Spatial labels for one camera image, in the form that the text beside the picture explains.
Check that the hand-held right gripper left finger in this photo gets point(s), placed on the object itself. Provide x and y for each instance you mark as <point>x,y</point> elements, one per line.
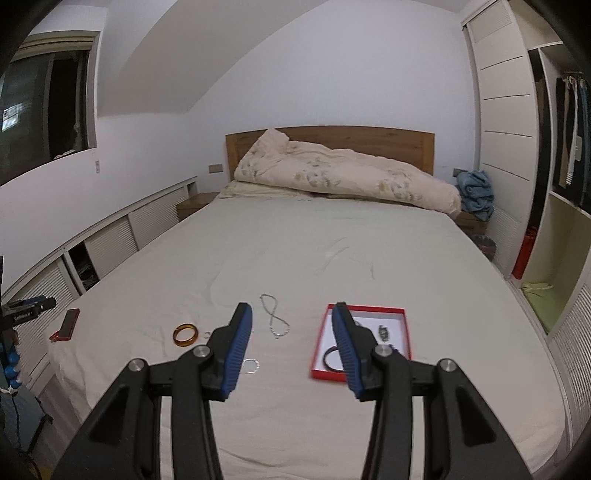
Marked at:
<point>238,344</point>

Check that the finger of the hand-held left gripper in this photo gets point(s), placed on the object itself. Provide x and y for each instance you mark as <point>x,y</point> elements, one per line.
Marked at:
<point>39,304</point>

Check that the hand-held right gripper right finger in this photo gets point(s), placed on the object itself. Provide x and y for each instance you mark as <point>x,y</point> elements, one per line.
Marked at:
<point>345,344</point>

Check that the silver bangle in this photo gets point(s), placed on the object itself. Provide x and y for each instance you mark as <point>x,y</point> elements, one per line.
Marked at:
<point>256,369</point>

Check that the red shallow jewelry box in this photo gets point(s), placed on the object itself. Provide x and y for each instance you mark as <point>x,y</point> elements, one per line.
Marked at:
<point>369,307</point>

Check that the amber bangle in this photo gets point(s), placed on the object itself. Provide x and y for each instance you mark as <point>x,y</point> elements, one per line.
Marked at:
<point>184,342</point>

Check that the black bangle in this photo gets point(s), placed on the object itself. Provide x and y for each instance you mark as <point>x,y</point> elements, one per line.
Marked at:
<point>326,359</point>

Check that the phone in red case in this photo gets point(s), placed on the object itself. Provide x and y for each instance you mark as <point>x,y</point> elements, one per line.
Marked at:
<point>69,321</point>

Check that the white louvered cabinet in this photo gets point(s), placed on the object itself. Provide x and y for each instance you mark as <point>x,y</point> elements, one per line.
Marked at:
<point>111,240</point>

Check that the wooden nightstand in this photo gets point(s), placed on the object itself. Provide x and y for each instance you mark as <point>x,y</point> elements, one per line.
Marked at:
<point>472,224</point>
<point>194,206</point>

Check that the cream pillow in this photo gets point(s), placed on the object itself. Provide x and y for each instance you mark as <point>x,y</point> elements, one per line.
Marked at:
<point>249,189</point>

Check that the floral cream duvet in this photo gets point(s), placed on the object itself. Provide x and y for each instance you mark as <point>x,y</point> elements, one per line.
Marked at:
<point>346,175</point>

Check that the dark waste bin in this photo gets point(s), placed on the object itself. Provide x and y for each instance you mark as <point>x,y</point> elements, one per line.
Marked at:
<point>485,247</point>

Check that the window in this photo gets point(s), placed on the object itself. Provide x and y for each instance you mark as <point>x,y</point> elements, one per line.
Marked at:
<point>46,106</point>

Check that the blue cloth heap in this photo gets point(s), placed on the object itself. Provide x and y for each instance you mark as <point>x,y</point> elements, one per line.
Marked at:
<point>475,191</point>

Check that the wooden headboard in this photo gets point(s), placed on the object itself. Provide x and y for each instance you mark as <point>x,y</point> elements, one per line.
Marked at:
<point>369,138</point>

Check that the white wardrobe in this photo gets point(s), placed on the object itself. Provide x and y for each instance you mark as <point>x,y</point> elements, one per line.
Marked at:
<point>508,138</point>

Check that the hanging clothes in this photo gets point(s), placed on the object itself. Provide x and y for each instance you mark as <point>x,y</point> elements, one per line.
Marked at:
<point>572,138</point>

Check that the beige wall switch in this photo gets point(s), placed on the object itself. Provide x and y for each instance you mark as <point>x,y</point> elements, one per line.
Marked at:
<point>215,168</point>

